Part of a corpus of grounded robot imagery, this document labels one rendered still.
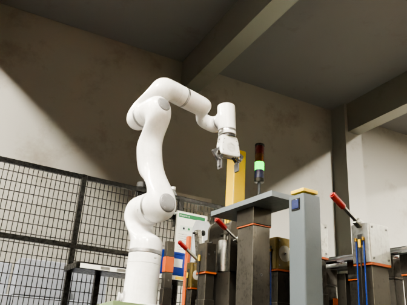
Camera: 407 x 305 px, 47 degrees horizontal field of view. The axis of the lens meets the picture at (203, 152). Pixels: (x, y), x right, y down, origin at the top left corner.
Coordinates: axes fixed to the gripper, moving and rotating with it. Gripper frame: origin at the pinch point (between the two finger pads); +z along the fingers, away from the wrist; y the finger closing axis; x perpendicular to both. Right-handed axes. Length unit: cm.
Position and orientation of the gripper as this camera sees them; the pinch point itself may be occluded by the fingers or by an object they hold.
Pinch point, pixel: (228, 168)
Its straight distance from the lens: 212.7
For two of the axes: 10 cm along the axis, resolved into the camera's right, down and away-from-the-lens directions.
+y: 8.5, 1.8, 5.0
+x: -5.3, 3.2, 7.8
